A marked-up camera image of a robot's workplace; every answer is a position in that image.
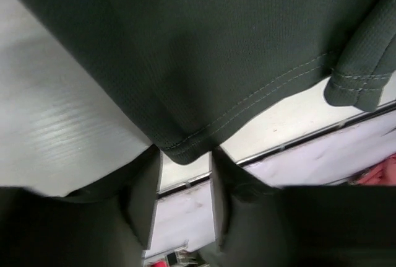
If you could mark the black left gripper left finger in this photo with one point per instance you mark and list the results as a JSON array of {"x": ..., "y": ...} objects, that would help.
[{"x": 106, "y": 223}]

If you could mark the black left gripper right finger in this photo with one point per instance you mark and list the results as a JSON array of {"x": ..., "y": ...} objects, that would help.
[{"x": 261, "y": 225}]

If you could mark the dark grey t shirt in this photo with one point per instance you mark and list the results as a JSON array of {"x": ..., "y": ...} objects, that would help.
[{"x": 190, "y": 73}]

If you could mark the pile of colourful clothes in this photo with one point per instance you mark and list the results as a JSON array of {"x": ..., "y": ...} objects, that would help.
[{"x": 382, "y": 174}]

